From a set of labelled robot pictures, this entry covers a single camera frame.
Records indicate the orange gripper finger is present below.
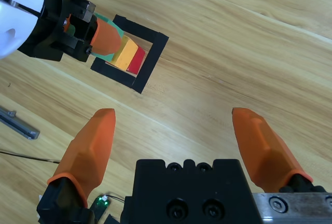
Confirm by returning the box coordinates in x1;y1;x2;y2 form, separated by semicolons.
231;107;326;194
36;108;117;224

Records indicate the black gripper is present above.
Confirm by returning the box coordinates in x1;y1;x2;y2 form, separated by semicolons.
17;0;122;63

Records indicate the yellow wooden block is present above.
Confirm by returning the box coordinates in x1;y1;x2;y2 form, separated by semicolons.
111;36;140;72

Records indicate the red wooden block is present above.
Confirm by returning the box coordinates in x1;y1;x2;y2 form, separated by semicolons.
127;46;146;75

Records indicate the small green circuit board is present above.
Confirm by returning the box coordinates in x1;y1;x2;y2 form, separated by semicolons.
92;194;111;219

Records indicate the black tape square outline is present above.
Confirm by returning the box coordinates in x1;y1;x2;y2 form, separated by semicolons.
90;14;170;94

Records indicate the thin black wire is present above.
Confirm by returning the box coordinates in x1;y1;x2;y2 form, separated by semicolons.
0;150;62;163

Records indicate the grey aluminium rail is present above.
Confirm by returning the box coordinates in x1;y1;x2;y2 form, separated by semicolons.
0;107;41;141

